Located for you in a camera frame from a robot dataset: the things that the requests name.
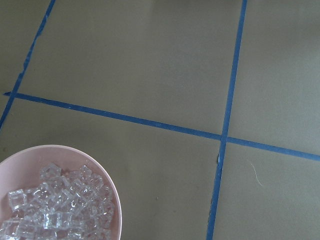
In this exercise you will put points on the pink bowl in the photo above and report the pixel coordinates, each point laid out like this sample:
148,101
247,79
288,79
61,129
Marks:
22,170

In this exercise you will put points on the pile of clear ice cubes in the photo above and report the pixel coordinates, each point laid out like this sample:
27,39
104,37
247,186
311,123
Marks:
76,205

